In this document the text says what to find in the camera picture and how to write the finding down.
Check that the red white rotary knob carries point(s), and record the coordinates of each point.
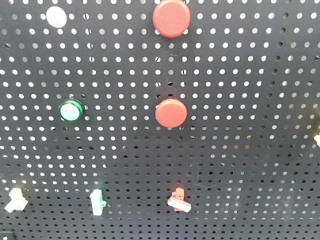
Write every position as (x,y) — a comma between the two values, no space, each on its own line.
(177,201)

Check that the green white rotary knob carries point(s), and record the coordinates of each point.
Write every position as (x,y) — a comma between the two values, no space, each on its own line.
(97,202)

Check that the yellow white rotary knob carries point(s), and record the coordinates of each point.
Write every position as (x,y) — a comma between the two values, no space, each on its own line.
(17,201)

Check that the lower red mushroom button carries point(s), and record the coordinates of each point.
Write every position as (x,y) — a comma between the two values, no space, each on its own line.
(171,113)

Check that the red mushroom button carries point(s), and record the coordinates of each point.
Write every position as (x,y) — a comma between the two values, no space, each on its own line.
(171,113)
(171,18)

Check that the green illuminated push button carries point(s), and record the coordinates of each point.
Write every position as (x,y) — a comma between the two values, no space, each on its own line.
(71,110)

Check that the black perforated pegboard panel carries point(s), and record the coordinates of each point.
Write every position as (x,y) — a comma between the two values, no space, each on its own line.
(248,72)

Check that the upper red mushroom button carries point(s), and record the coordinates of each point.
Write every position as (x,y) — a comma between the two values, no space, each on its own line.
(171,18)

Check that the silver round button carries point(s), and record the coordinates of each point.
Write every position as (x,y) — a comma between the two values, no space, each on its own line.
(56,17)

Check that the yellow toggle switch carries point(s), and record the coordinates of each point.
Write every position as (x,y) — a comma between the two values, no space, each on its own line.
(317,139)

